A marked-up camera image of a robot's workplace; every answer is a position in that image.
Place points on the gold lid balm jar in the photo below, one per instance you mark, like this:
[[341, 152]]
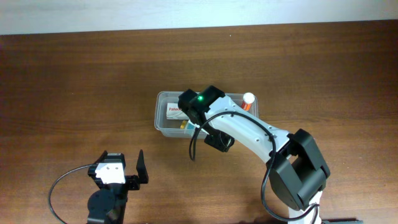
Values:
[[186, 125]]

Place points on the clear plastic container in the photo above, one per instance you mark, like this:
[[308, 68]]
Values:
[[171, 127]]

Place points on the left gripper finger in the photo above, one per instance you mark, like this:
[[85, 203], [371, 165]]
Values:
[[141, 169], [101, 158]]

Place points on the orange tube white cap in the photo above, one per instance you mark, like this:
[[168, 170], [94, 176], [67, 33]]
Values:
[[248, 100]]

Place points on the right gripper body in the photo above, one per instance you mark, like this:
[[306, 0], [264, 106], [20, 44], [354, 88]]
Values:
[[219, 139]]

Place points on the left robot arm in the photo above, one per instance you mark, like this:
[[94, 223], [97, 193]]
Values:
[[107, 205]]

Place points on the white Panadol box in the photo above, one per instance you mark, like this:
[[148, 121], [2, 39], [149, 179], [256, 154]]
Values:
[[173, 112]]

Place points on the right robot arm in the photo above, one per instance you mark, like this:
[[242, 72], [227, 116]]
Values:
[[296, 171]]

